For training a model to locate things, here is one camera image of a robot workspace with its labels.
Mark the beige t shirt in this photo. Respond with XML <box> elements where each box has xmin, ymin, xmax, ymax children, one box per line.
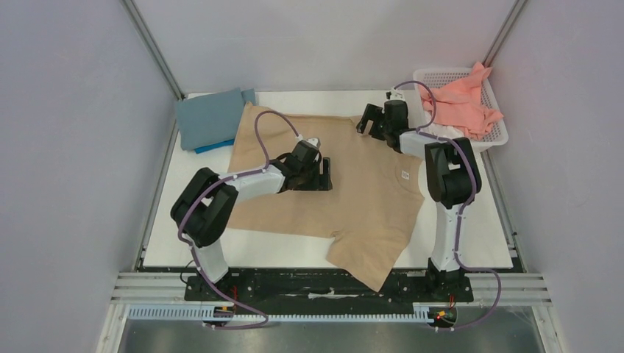
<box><xmin>228</xmin><ymin>104</ymin><xmax>425</xmax><ymax>291</ymax></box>

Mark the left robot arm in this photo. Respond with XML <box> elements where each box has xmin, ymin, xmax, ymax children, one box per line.
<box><xmin>170</xmin><ymin>138</ymin><xmax>333</xmax><ymax>300</ymax></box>

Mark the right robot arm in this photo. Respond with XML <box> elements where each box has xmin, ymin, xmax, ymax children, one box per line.
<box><xmin>356</xmin><ymin>99</ymin><xmax>482</xmax><ymax>300</ymax></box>

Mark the white t shirt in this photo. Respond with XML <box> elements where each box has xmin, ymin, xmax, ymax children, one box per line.
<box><xmin>422</xmin><ymin>122</ymin><xmax>464</xmax><ymax>139</ymax></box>

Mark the pink t shirt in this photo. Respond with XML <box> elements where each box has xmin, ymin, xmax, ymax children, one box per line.
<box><xmin>419</xmin><ymin>63</ymin><xmax>503</xmax><ymax>140</ymax></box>

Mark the bright blue folded t shirt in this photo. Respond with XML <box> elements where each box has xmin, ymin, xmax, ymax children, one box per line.
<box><xmin>194</xmin><ymin>139</ymin><xmax>235</xmax><ymax>154</ymax></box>

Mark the grey-blue folded t shirt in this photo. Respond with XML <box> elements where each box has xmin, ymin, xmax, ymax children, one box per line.
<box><xmin>175</xmin><ymin>88</ymin><xmax>256</xmax><ymax>152</ymax></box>

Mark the white plastic laundry basket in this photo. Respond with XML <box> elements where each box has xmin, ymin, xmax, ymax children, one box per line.
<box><xmin>413</xmin><ymin>67</ymin><xmax>508</xmax><ymax>151</ymax></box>

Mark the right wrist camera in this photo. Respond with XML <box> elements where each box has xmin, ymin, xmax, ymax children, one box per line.
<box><xmin>386</xmin><ymin>88</ymin><xmax>405</xmax><ymax>101</ymax></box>

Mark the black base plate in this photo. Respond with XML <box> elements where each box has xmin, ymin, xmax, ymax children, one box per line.
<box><xmin>184</xmin><ymin>268</ymin><xmax>474</xmax><ymax>315</ymax></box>

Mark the white cable duct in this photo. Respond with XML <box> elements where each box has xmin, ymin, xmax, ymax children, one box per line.
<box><xmin>127</xmin><ymin>304</ymin><xmax>447</xmax><ymax>324</ymax></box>

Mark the aluminium frame rail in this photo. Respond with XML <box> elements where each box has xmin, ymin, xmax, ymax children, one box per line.
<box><xmin>120</xmin><ymin>0</ymin><xmax>185</xmax><ymax>101</ymax></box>

